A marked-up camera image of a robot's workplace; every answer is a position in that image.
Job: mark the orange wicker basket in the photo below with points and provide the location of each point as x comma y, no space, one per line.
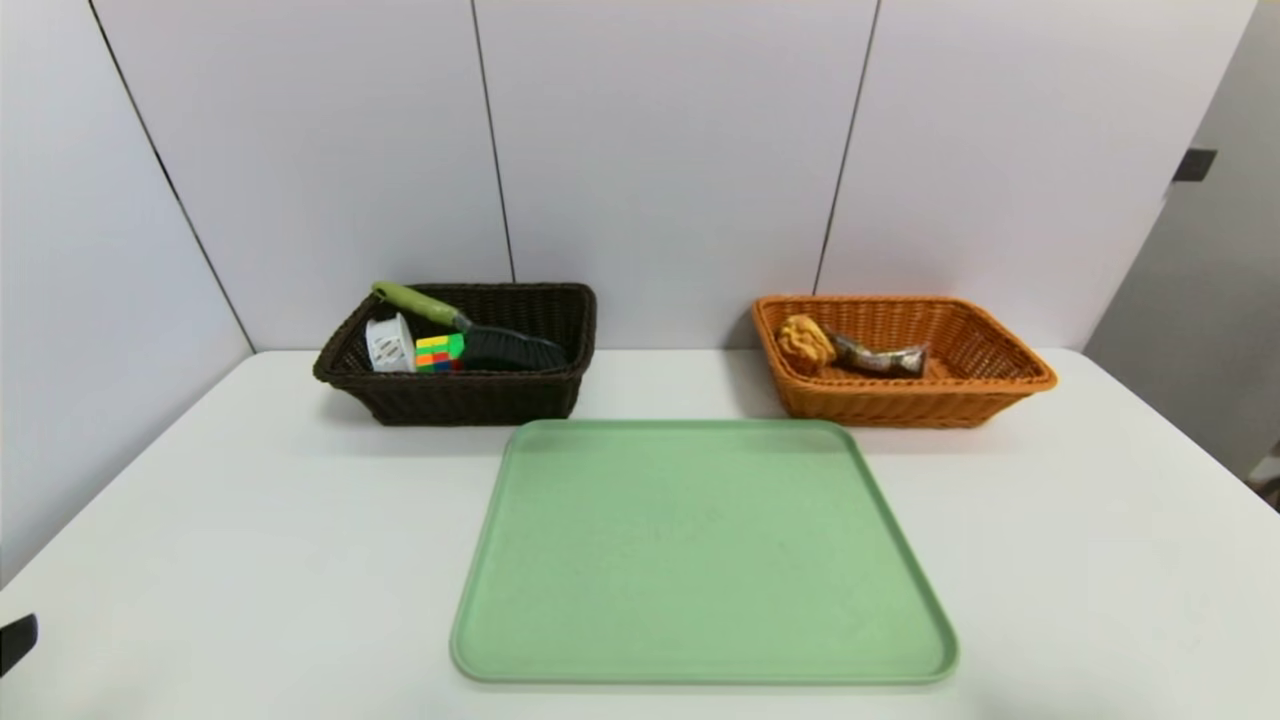
900,405

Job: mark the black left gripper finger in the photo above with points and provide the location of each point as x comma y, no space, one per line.
15,645

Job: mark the dark brown wicker basket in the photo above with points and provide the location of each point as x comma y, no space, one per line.
470,400

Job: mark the chocolate roll snack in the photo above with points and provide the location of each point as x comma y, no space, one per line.
880,358

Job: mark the round golden bread bun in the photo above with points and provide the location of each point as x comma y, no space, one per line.
804,343

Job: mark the colourful puzzle cube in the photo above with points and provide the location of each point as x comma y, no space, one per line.
438,352

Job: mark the light green plastic tray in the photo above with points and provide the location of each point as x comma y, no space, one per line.
700,580

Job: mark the brown background object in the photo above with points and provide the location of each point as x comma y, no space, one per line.
1268,485

